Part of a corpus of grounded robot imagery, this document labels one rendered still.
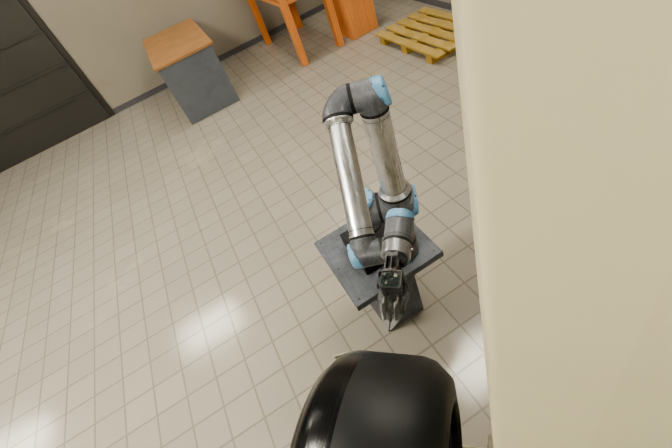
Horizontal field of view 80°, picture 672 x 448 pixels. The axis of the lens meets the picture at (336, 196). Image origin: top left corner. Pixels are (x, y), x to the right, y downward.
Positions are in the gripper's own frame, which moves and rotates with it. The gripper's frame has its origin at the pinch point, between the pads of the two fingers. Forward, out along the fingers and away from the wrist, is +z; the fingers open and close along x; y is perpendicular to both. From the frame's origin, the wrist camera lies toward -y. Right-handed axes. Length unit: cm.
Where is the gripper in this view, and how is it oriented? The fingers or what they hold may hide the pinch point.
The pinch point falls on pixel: (390, 326)
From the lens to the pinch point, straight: 117.7
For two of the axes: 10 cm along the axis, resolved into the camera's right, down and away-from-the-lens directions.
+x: 9.3, -0.5, -3.5
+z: -1.8, 8.0, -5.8
